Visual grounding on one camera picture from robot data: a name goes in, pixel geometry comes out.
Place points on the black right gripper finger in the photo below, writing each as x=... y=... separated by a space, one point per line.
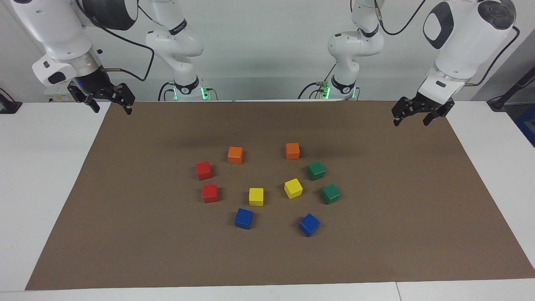
x=93 y=103
x=127 y=99

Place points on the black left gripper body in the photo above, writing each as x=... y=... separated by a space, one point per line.
x=430 y=104

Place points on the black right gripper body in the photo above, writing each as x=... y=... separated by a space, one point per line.
x=92 y=83

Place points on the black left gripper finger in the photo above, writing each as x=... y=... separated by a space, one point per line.
x=401 y=109
x=430 y=117

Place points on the red wooden block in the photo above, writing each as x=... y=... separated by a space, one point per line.
x=210 y=194
x=203 y=171

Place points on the green wooden block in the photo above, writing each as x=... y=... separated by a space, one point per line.
x=316 y=171
x=330 y=194

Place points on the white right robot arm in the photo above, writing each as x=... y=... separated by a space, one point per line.
x=54 y=29

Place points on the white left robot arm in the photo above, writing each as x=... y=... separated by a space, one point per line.
x=459 y=42

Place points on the black stand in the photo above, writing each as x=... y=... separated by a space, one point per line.
x=499 y=102

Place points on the black table clamp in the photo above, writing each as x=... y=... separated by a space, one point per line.
x=8 y=106

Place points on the blue crate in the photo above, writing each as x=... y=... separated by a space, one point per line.
x=527 y=125

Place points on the orange wooden block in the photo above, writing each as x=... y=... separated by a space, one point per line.
x=235 y=155
x=292 y=151

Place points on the brown table mat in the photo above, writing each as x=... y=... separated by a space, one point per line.
x=125 y=230

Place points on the yellow wooden block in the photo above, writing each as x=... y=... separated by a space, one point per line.
x=256 y=197
x=293 y=189

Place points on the blue wooden block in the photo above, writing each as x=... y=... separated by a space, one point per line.
x=243 y=219
x=309 y=225

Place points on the white wall box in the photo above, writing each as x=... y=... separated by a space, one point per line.
x=56 y=97

